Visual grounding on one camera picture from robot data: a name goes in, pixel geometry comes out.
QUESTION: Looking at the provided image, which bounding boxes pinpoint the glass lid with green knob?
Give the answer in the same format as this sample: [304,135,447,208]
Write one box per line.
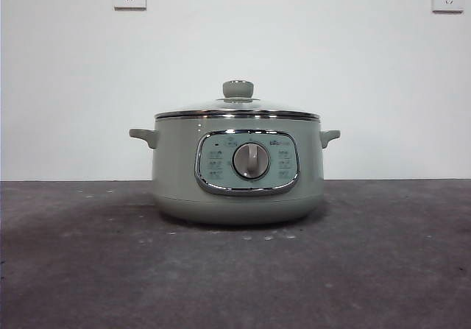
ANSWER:
[154,79,319,121]

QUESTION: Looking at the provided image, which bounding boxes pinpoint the pale green electric pot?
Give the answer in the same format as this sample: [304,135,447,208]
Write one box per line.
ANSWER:
[128,113,341,227]

